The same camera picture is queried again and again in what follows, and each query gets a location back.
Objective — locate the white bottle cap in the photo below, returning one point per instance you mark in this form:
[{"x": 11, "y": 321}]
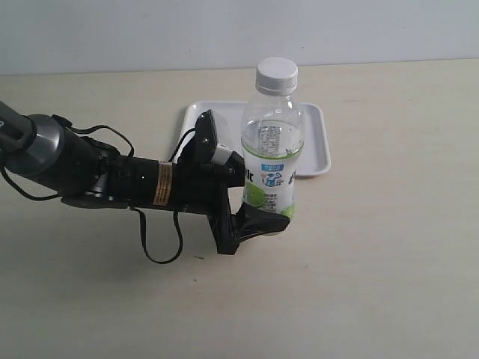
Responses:
[{"x": 276, "y": 76}]

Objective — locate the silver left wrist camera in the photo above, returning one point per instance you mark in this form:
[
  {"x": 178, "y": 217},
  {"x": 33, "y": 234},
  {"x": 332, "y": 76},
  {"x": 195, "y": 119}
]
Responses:
[{"x": 210, "y": 141}]

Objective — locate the white plastic tray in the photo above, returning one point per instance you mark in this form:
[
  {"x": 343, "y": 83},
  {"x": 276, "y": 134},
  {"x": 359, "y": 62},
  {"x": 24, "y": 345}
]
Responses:
[{"x": 315, "y": 158}]

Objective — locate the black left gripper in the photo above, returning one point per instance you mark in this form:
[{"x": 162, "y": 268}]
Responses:
[{"x": 203, "y": 189}]

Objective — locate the clear plastic drink bottle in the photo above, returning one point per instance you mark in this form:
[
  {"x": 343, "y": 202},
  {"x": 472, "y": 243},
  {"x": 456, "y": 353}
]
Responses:
[{"x": 272, "y": 139}]

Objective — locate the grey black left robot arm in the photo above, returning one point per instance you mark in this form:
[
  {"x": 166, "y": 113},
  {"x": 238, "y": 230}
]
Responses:
[{"x": 86, "y": 173}]

